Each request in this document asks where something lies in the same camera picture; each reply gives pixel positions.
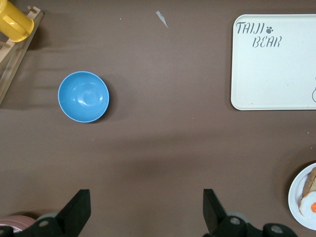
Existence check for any small paper scrap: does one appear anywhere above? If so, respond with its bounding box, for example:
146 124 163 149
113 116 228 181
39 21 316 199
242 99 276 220
156 10 169 29

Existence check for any cream bear print tray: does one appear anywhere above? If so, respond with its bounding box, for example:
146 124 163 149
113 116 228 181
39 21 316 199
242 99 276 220
231 14 316 111

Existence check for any pink bowl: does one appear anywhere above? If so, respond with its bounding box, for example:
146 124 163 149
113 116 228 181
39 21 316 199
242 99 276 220
0 214 34 234

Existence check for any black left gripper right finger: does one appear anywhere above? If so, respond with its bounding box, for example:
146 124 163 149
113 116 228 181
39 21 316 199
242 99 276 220
203 189 253 237

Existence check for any brown bread slice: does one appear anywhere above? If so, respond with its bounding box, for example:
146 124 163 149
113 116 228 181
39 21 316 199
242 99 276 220
302 167 316 198

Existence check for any wooden cup rack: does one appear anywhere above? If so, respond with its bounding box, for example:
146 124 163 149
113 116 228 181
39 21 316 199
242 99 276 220
0 6 44 106

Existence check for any blue bowl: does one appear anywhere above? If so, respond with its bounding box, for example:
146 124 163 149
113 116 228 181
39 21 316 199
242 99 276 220
57 71 110 123

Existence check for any toy fried egg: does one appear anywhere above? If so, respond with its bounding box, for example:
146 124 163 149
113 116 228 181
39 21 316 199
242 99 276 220
300 190 316 221

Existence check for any yellow cup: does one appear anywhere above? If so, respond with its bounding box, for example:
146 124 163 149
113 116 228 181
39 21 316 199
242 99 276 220
0 0 35 42

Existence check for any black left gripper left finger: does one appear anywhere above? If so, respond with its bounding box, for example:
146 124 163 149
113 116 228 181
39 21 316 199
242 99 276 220
24 189 91 237

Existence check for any white round plate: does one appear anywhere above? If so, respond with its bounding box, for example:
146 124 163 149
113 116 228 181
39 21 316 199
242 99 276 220
288 162 316 230

